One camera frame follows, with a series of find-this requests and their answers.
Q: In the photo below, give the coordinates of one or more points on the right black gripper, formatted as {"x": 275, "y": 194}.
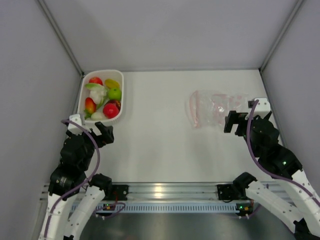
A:
{"x": 235, "y": 118}

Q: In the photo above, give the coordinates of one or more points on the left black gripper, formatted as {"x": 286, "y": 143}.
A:
{"x": 106, "y": 138}

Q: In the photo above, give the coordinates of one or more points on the white fake radish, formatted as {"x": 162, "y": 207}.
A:
{"x": 94, "y": 116}

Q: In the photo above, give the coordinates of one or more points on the red fake tomato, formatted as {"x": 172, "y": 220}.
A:
{"x": 110, "y": 111}
{"x": 95, "y": 80}

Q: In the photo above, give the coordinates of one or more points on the red orange fake fruit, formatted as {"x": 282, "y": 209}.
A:
{"x": 90, "y": 106}

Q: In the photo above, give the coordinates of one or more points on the purple fake eggplant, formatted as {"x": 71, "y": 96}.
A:
{"x": 115, "y": 102}

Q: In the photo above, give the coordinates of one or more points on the clear zip top bag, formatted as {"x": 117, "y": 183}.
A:
{"x": 208, "y": 108}

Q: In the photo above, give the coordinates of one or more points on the green white fake cabbage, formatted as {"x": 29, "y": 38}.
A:
{"x": 97, "y": 92}

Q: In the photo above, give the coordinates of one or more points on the green fake apple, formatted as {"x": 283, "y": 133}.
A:
{"x": 115, "y": 94}

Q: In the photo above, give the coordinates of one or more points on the yellow fake fruit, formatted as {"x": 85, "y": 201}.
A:
{"x": 110, "y": 84}

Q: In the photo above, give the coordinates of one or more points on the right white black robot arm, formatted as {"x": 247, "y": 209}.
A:
{"x": 302, "y": 216}

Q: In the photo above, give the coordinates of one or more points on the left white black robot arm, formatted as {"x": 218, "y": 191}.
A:
{"x": 73, "y": 196}

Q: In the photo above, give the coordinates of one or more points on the white perforated plastic basket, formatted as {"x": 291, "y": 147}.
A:
{"x": 84, "y": 93}

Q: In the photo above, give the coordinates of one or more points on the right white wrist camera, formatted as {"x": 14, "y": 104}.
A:
{"x": 263, "y": 107}

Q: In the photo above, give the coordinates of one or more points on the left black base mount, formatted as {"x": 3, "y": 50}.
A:
{"x": 117, "y": 193}

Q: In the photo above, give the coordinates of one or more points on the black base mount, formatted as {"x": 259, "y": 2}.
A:
{"x": 117, "y": 193}
{"x": 226, "y": 193}

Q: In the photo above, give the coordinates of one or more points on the aluminium mounting rail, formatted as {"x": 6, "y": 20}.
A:
{"x": 172, "y": 191}

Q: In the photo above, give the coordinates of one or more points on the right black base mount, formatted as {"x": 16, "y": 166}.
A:
{"x": 226, "y": 193}

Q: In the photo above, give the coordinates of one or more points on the slotted white cable duct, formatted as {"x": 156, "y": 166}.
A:
{"x": 176, "y": 207}

